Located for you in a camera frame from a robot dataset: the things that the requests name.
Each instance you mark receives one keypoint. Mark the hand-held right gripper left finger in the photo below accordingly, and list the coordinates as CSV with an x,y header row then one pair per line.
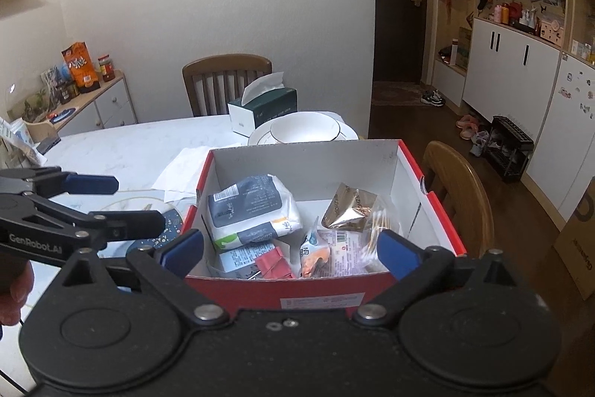
x,y
183,250

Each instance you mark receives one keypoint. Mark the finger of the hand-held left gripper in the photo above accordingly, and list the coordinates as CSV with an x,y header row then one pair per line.
x,y
90,185
130,226

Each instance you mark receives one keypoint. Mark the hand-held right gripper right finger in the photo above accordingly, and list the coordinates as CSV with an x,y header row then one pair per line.
x,y
399,255

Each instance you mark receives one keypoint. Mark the cotton swab bag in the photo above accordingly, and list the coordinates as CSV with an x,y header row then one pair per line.
x,y
381,220

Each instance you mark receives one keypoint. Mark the pink snack packet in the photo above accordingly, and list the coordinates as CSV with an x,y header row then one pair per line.
x,y
346,255

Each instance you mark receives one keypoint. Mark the gold foil packet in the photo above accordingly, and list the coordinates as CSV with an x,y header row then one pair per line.
x,y
348,208

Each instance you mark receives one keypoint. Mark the grey wet wipes pack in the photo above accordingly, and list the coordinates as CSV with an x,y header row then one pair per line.
x,y
251,211

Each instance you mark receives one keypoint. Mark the blue white snack packet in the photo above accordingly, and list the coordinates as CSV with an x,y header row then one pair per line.
x,y
314,255

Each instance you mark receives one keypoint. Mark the red pink small packet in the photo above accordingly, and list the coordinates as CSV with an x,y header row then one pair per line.
x,y
274,264

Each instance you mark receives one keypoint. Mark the red cardboard box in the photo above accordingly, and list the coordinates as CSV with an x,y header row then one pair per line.
x,y
316,297

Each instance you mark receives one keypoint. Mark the person's left hand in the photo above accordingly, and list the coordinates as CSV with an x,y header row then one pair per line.
x,y
16,290

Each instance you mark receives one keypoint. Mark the white paper sheet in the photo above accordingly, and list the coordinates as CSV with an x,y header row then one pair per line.
x,y
181,171

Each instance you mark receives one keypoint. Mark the wooden holder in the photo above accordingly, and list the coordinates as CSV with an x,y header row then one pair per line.
x,y
42,128

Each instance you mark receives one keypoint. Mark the round blue pad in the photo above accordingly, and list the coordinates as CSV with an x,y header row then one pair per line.
x,y
62,114

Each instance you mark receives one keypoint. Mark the white green plastic bag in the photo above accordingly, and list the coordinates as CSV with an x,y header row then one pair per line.
x,y
21,141

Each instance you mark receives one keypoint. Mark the white wooden sideboard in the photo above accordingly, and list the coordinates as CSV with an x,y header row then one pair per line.
x,y
107,104

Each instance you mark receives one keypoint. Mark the wooden chair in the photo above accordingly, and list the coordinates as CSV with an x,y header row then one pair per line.
x,y
460,183
223,69

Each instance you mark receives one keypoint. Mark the dark glass jar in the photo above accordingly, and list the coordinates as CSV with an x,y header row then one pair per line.
x,y
67,92

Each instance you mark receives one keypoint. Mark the orange snack bag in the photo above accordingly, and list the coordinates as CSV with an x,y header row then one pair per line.
x,y
81,69

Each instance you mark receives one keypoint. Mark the red sauce jar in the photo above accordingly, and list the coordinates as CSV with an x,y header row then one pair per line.
x,y
107,69

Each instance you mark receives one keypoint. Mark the stack of white plates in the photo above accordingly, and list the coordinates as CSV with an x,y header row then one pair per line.
x,y
351,132

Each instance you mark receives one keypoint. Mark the grey shoes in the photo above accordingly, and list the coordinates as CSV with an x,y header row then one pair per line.
x,y
479,143

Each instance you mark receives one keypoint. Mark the pink slippers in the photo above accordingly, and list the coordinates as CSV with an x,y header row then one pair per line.
x,y
467,127

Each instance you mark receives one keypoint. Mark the black shoe rack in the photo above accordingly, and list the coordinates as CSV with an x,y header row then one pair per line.
x,y
509,146

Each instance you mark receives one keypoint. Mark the white bowl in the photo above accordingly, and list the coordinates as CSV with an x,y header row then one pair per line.
x,y
304,127

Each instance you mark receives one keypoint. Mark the black sneakers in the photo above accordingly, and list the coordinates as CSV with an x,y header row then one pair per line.
x,y
433,98

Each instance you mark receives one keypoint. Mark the brown doormat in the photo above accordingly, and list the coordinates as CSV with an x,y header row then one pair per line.
x,y
399,94

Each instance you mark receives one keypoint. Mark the green white tissue box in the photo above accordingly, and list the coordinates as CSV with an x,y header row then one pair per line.
x,y
269,111

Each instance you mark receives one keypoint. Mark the white refrigerator with stickers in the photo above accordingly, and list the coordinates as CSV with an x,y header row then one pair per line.
x,y
565,132

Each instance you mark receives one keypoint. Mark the orange bottle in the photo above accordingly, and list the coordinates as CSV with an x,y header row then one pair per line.
x,y
501,14

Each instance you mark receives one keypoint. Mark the pink wooden box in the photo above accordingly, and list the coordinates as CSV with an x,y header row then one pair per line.
x,y
552,32

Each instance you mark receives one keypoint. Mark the white wooden wall cabinet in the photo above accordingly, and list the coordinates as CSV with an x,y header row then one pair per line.
x,y
506,67

